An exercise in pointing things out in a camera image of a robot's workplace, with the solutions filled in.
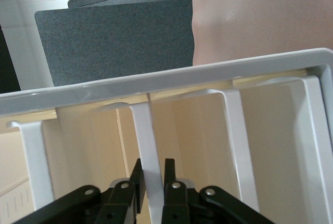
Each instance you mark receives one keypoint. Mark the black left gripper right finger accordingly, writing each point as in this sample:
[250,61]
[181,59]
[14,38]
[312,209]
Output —
[170,182]

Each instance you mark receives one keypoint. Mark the brown table cover sheet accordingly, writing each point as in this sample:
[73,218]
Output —
[260,13]

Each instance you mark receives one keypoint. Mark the white drawer cabinet shell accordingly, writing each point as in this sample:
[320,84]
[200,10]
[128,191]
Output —
[166,78]

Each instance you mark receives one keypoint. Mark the black flat panel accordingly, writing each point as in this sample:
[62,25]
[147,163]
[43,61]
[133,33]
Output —
[7,60]

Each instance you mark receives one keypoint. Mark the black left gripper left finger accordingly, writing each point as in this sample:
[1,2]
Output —
[136,187]

